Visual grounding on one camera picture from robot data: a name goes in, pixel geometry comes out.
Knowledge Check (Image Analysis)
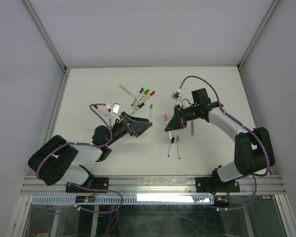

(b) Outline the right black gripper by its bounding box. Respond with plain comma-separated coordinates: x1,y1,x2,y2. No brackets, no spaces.
165,104,199,131

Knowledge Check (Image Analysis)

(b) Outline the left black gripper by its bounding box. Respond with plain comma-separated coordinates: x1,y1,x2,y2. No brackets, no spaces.
105,112,152,146

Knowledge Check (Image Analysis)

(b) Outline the pink capped marker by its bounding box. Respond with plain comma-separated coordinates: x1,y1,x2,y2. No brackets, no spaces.
164,114,174,141

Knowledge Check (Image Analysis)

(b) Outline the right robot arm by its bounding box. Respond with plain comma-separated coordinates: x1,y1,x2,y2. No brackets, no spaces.
165,88,275,195

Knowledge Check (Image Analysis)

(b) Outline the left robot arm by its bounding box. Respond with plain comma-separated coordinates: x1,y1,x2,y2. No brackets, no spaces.
28,112,152,192

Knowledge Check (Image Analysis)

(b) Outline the black capped thin pen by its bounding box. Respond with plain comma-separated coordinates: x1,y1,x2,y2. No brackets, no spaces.
167,137,175,157

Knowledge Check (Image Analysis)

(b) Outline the grey purple pen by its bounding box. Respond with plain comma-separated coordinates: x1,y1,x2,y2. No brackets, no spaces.
190,120,194,136

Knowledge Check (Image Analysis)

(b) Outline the red capped pen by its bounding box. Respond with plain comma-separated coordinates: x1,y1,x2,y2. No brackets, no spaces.
93,105,107,117

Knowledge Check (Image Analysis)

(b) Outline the purple capped marker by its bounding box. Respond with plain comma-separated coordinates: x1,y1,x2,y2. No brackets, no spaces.
176,136,182,159

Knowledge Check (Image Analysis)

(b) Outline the dark red capped marker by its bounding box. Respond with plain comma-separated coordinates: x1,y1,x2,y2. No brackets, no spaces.
139,91,155,105

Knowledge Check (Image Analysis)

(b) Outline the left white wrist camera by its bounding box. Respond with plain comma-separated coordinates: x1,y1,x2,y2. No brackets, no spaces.
105,103,120,115

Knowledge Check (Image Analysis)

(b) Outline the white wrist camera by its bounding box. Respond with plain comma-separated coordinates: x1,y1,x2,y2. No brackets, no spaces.
105,103,120,115
171,92,182,101

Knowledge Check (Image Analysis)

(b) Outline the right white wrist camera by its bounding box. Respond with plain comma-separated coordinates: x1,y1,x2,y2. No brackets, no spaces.
171,92,182,101

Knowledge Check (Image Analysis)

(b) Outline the aluminium front rail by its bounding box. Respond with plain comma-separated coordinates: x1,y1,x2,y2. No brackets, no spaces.
21,175,286,196

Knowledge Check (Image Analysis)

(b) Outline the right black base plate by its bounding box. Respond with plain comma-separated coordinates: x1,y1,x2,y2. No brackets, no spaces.
195,177,240,195

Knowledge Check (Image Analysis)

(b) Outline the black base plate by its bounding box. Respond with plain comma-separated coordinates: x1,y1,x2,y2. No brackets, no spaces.
66,177,109,193
195,177,240,195

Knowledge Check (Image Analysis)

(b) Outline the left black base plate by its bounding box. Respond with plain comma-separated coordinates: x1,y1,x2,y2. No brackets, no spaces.
66,177,109,193

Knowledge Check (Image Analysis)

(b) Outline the slotted grey cable duct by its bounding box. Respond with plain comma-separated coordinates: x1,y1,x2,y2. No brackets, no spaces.
31,194,214,205

